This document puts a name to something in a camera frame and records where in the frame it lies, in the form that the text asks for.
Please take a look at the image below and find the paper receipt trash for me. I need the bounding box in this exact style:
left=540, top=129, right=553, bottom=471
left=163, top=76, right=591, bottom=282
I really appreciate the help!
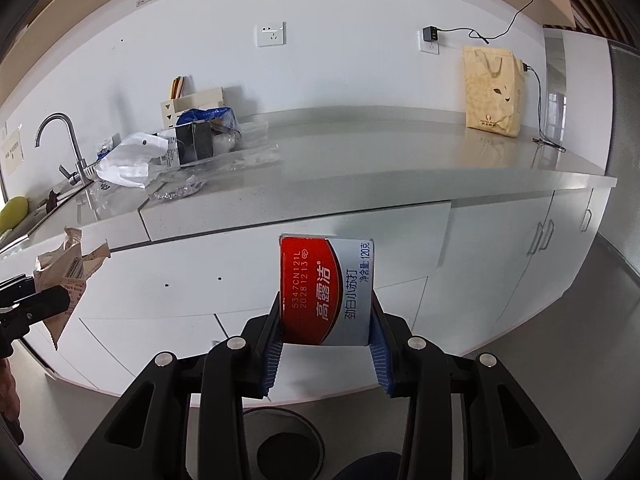
left=34, top=228, right=111, bottom=350

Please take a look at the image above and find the red white toothpaste box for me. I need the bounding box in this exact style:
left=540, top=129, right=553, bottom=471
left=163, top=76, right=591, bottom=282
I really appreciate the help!
left=280, top=234, right=374, bottom=347

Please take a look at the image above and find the white foam packing sheet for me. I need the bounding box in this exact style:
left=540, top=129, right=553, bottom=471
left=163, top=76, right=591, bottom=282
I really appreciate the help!
left=96, top=132, right=168, bottom=188

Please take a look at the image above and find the black round trash bin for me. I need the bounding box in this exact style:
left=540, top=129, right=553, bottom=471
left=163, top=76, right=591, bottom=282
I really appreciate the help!
left=243, top=408, right=326, bottom=480

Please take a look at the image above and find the chrome kitchen faucet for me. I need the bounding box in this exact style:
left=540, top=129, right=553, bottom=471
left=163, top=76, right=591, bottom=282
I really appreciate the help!
left=32, top=112, right=93, bottom=186

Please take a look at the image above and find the yellow sponge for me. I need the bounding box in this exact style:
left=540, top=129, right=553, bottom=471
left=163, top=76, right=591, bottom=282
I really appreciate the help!
left=0, top=196, right=29, bottom=234

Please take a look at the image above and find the crumpled clear plastic wrapper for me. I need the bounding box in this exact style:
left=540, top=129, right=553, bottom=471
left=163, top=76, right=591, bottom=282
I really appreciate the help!
left=151, top=176, right=206, bottom=202

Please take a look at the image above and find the black cardboard box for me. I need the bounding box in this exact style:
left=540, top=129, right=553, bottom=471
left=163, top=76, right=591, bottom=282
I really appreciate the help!
left=175, top=122, right=214, bottom=166

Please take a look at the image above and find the blue plastic snack bag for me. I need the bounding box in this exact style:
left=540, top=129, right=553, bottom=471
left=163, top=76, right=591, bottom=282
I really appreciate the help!
left=176, top=106, right=239, bottom=131

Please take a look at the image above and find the cream utensil organizer rack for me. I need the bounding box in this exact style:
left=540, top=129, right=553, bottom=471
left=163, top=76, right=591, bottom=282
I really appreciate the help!
left=160, top=87, right=224, bottom=129

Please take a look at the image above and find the orange chopsticks bundle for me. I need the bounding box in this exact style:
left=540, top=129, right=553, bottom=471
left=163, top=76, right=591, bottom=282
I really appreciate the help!
left=169, top=76, right=186, bottom=100

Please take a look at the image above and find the black power adapter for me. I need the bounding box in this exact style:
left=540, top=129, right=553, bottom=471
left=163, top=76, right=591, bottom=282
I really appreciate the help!
left=422, top=26, right=438, bottom=42

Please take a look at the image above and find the white wall socket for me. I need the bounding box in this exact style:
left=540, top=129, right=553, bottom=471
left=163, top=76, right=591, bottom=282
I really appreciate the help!
left=255, top=22, right=285, bottom=48

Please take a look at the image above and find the black adapter cable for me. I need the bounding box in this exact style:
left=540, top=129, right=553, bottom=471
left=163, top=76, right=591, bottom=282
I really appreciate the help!
left=435, top=0, right=549, bottom=42

